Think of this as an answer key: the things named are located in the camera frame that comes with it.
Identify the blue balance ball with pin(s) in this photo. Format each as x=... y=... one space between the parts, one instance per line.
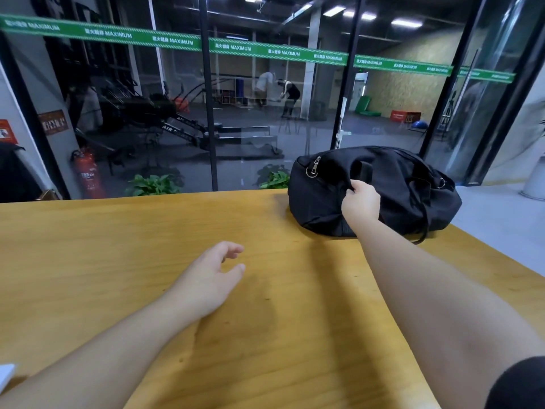
x=419 y=125

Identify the small orange door sign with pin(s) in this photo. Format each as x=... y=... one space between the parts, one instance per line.
x=53 y=123

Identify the person's right forearm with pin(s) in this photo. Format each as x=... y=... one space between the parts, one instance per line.
x=434 y=302

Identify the green leafy plant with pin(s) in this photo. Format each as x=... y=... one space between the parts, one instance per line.
x=276 y=180
x=153 y=186

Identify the large plant in white pot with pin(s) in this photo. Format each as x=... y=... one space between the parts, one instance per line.
x=535 y=183

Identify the red gym box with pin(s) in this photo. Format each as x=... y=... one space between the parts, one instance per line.
x=403 y=116

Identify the black fabric bag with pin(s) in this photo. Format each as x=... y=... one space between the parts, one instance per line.
x=404 y=195

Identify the person's black sleeve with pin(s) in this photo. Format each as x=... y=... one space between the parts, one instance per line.
x=519 y=387

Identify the red fire extinguisher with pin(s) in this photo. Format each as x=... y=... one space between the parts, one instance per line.
x=88 y=174

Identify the black exercise machine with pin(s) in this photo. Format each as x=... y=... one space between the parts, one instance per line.
x=149 y=110

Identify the grey chair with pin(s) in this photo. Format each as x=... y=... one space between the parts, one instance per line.
x=40 y=174

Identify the orange wall safety sign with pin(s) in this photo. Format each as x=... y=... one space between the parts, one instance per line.
x=6 y=132

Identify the green gym mat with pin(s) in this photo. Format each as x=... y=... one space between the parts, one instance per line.
x=364 y=106

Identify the wooden table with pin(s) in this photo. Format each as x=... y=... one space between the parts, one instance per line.
x=127 y=234

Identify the green glass marking strip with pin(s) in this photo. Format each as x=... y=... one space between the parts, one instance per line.
x=255 y=48

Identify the person's left hand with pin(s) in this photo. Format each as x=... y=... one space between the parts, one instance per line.
x=204 y=285

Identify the white remote control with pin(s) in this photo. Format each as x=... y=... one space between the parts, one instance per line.
x=5 y=374

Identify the person's right hand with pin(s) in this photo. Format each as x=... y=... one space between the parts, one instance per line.
x=362 y=204

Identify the person's left forearm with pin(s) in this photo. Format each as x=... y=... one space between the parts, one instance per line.
x=93 y=362

